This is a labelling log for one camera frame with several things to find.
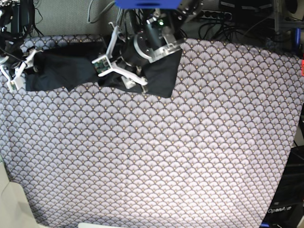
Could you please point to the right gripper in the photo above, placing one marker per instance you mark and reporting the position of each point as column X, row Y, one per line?
column 15, row 58

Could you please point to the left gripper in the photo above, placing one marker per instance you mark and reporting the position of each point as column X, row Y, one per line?
column 143, row 48

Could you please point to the dark grey T-shirt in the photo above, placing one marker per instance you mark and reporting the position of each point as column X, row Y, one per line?
column 70, row 66

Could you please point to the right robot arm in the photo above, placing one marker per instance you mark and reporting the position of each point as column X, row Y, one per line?
column 6, row 16

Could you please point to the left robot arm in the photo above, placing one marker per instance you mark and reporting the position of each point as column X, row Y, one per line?
column 133, row 21

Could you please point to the black power strip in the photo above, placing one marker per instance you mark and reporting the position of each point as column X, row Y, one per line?
column 211, row 14

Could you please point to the fan-patterned tablecloth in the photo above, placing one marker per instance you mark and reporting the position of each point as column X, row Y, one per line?
column 209, row 156

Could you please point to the cream plastic bin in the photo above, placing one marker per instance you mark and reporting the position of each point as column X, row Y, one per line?
column 15, row 211

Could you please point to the blue clamp at right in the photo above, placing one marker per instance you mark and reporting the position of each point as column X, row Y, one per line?
column 295, row 40

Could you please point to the black OpenArm box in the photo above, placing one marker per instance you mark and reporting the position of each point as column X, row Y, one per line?
column 287, row 207

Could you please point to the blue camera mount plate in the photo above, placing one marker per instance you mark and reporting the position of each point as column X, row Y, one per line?
column 148, row 4

